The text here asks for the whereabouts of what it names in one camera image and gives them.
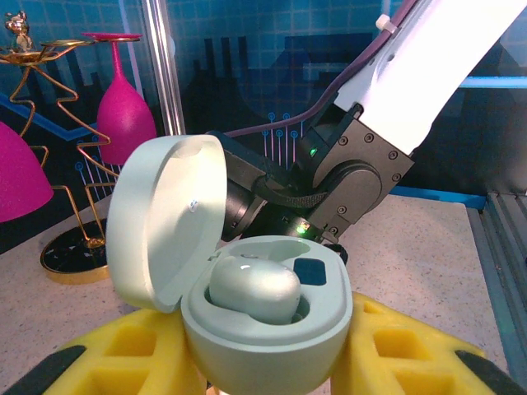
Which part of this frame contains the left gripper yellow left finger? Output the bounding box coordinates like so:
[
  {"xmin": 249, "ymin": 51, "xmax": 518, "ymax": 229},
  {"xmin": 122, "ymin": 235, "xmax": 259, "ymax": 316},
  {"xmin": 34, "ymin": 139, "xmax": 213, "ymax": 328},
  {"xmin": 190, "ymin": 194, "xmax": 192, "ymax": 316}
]
[{"xmin": 0, "ymin": 306, "xmax": 207, "ymax": 395}]

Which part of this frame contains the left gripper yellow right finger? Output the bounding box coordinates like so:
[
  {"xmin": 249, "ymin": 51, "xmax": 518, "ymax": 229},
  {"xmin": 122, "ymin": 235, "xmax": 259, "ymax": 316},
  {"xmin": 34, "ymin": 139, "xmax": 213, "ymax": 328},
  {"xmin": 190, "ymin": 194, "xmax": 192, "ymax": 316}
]
[{"xmin": 331, "ymin": 290, "xmax": 527, "ymax": 395}]

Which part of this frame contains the pale earbud charging case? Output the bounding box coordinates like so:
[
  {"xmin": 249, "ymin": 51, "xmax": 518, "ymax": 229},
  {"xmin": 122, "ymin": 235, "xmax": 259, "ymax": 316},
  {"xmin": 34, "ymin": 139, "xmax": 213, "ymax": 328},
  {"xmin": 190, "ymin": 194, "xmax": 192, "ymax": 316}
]
[{"xmin": 105, "ymin": 133, "xmax": 355, "ymax": 395}]

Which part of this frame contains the small white earbud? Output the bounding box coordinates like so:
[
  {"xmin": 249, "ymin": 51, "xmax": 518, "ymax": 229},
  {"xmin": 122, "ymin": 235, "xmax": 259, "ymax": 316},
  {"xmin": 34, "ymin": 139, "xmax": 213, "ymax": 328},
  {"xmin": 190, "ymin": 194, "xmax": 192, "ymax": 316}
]
[{"xmin": 208, "ymin": 254, "xmax": 301, "ymax": 320}]

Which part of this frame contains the pink wine glass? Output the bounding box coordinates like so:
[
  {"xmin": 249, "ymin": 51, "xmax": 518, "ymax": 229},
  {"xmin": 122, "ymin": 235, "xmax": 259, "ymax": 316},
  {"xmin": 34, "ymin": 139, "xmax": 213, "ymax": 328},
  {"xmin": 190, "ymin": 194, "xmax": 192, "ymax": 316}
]
[
  {"xmin": 81, "ymin": 31, "xmax": 158, "ymax": 165},
  {"xmin": 0, "ymin": 121, "xmax": 54, "ymax": 223}
]

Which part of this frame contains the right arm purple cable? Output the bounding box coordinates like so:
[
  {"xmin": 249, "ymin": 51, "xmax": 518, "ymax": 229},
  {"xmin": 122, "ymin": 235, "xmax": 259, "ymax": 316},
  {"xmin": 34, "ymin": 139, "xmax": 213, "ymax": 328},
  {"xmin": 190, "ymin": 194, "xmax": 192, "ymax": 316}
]
[{"xmin": 224, "ymin": 0, "xmax": 417, "ymax": 139}]

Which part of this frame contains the gold wire glass rack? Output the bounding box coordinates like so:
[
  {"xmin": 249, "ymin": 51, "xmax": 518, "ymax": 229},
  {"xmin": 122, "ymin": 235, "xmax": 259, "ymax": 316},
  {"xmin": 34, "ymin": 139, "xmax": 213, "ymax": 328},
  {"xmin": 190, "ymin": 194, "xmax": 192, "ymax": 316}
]
[{"xmin": 0, "ymin": 10, "xmax": 120, "ymax": 286}]

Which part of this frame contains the aluminium side rail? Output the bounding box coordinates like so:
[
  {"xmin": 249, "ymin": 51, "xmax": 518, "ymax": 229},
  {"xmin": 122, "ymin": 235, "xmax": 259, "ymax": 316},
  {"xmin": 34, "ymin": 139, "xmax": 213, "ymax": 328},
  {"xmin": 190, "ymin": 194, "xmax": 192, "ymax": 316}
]
[{"xmin": 464, "ymin": 191, "xmax": 527, "ymax": 371}]

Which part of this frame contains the aluminium frame post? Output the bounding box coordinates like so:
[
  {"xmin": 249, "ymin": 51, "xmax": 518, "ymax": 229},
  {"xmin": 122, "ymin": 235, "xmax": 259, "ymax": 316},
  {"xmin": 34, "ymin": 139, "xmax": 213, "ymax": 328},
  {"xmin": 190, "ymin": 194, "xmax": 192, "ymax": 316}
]
[{"xmin": 142, "ymin": 0, "xmax": 186, "ymax": 137}]

